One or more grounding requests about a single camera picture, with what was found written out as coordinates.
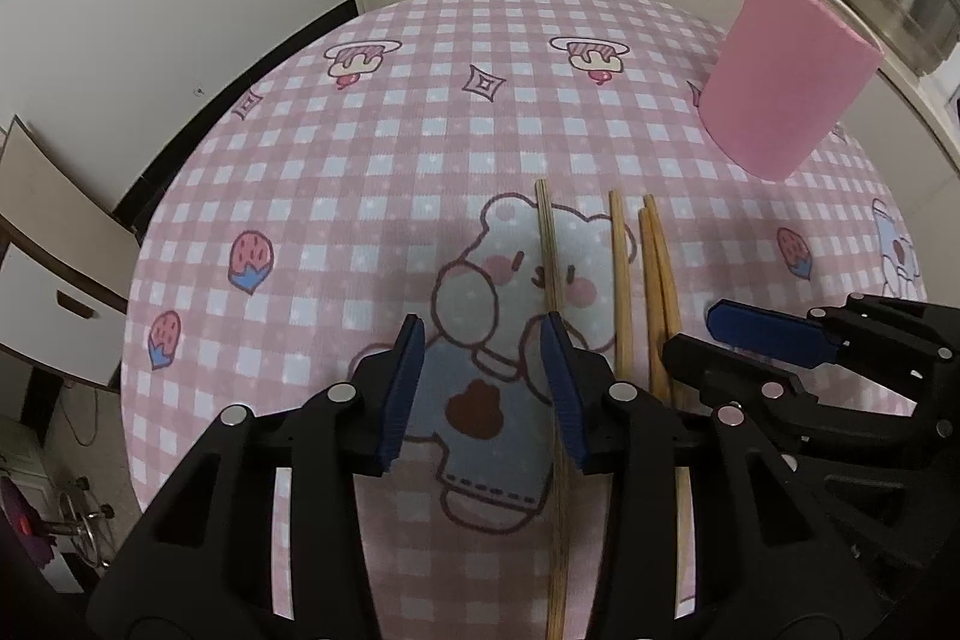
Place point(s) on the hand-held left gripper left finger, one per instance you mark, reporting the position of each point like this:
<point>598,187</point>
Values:
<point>401,385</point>

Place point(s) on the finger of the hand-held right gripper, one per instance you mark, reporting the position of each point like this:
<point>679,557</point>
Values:
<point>720,362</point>
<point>765,329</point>

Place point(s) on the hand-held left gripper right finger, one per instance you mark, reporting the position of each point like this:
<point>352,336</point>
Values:
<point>562,385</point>

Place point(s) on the single bamboo chopstick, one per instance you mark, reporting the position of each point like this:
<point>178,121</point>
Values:
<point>551,212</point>
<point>671,310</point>
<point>654,325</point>
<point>619,272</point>

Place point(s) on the pink cylindrical cup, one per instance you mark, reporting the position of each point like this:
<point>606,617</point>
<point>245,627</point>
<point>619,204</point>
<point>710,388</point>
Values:
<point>780,85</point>

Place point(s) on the pink checked cartoon tablecloth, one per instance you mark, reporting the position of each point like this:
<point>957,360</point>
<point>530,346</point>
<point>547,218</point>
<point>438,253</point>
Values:
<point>375,123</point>

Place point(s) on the chrome metal stand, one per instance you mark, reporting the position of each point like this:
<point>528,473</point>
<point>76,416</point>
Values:
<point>82,520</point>

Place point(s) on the white brown-edged side cabinet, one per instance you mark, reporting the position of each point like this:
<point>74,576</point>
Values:
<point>45,280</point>

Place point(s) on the purple plastic object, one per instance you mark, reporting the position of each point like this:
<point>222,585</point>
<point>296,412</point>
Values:
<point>22,527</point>

